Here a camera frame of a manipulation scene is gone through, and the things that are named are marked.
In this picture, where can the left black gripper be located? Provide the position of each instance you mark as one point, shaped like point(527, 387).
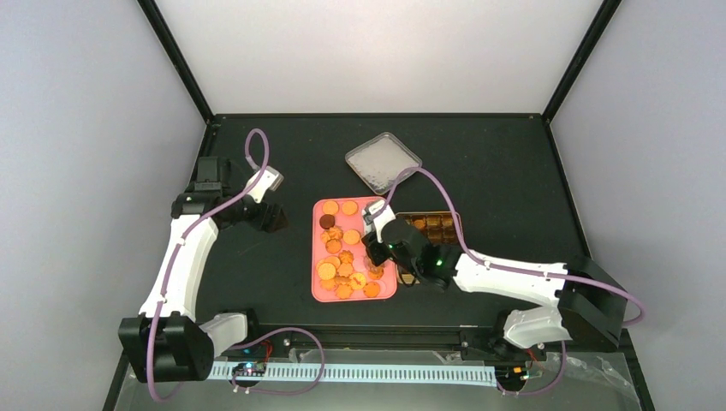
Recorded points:
point(269, 223)

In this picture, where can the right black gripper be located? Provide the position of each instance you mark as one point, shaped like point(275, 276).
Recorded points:
point(375, 256)

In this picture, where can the pink plastic tray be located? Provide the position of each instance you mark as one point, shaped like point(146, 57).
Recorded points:
point(356, 279)

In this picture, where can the gold cookie tin box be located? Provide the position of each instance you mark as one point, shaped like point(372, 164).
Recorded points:
point(437, 226)

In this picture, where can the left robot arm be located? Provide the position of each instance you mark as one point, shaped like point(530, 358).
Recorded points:
point(165, 342)

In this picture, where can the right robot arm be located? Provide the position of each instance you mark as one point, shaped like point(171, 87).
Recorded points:
point(573, 301)

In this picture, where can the orange round cookie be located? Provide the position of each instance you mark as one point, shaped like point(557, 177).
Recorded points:
point(330, 207)
point(351, 237)
point(349, 208)

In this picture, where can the dark chocolate cookie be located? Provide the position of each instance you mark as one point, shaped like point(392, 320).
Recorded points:
point(327, 221)

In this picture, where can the clear plastic lid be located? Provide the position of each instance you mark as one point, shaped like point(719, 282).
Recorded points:
point(379, 161)

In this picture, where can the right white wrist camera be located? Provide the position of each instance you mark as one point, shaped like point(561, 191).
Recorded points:
point(375, 216)

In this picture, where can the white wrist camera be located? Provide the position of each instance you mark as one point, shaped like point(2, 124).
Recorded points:
point(375, 216)
point(262, 182)

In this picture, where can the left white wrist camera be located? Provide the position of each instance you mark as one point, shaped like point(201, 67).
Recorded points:
point(262, 182)

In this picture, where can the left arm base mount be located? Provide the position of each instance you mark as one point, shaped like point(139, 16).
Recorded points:
point(262, 346)

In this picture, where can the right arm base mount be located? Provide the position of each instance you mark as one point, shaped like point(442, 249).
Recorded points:
point(486, 345)

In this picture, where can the white slotted cable duct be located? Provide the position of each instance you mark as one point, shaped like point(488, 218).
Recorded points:
point(354, 373)

